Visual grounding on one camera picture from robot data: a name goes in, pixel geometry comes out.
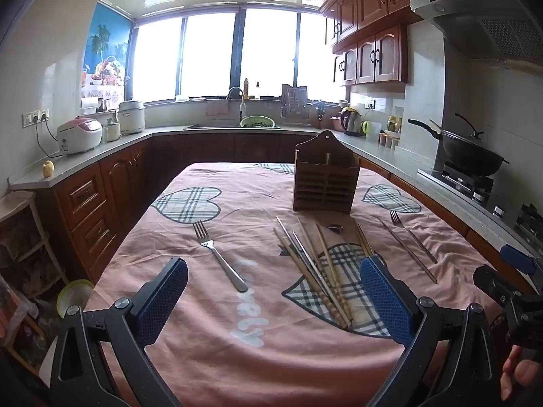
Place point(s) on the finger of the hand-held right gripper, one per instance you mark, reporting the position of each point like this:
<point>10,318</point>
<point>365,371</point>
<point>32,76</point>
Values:
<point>494,284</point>
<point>515,259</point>

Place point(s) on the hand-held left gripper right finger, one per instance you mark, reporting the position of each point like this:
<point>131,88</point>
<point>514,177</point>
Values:
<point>384,301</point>

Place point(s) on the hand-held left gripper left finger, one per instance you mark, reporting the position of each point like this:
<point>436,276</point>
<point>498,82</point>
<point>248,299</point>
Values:
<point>163,301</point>

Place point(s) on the bundle of assorted chopsticks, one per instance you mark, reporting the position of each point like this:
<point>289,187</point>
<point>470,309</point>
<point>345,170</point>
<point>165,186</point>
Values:
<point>314,271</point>

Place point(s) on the wooden utensil holder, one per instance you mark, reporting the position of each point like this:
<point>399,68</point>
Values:
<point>324,178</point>

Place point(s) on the person's right hand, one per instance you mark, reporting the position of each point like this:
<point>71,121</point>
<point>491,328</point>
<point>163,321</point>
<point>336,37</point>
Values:
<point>515,373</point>

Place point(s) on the brown wooden chopstick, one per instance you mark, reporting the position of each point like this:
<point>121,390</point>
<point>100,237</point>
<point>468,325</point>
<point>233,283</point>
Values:
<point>407,251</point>

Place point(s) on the slim silver fork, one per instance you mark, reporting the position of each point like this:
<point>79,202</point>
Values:
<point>409,235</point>

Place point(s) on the silver spoon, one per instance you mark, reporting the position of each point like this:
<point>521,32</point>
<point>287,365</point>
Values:
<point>337,228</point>

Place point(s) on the green rimmed lid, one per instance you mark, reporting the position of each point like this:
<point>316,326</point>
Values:
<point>74,299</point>

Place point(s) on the gas stove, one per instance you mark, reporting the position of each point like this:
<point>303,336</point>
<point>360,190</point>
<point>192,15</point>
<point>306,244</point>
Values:
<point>462,182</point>

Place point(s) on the black wok with lid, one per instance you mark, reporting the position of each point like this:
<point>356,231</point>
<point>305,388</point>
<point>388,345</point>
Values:
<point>471,152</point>

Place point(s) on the pink heart-print tablecloth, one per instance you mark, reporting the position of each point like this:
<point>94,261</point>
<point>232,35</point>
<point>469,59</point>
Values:
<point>254,220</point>

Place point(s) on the light wooden shelf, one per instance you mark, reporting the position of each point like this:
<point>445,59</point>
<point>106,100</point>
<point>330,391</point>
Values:
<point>25,237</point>

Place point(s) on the spice jars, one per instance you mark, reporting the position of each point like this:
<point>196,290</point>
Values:
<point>389,140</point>

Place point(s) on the yellow figurine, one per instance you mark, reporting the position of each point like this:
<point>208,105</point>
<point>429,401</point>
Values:
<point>48,168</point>

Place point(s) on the small white pot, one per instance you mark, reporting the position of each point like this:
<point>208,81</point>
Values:
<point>111,132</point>

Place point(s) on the seasoning bottles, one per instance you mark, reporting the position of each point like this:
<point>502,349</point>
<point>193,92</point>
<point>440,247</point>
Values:
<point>393,123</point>

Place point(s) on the steel electric kettle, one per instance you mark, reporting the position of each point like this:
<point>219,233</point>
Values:
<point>351,122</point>

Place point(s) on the pink and white rice cooker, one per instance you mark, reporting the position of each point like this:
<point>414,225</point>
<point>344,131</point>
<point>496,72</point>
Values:
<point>80,135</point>

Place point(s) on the large white cooker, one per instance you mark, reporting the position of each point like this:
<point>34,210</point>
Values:
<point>132,118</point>

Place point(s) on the green colander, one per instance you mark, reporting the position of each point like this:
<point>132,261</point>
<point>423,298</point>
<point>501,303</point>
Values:
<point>256,122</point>

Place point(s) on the paper towel roll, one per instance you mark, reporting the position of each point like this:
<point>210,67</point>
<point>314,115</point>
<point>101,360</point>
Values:
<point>89,105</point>

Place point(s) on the chrome faucet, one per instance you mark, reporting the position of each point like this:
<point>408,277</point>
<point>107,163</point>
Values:
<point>241,101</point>

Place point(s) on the cutting board rack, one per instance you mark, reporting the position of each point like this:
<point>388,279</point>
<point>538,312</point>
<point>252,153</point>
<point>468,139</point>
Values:
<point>295,99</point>

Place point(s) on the yellow bottle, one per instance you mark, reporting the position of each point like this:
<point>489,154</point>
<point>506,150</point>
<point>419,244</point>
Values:
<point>245,90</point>

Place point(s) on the clear soap bottle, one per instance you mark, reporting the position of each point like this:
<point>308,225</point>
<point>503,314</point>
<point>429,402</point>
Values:
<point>256,92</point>

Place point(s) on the grey range hood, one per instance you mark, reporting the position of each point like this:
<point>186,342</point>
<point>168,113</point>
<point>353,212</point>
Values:
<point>488,21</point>

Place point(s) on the wooden upper cabinets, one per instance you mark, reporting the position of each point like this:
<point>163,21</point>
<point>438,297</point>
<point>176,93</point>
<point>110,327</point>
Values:
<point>382,51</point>

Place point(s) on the kitchen window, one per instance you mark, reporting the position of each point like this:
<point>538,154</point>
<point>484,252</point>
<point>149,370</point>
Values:
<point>208,55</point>

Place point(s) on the beach and fruit poster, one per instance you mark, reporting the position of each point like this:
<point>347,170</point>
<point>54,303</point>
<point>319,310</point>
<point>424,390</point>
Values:
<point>106,51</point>

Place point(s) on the white wall outlet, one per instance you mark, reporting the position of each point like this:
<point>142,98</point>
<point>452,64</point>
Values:
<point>36,117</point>

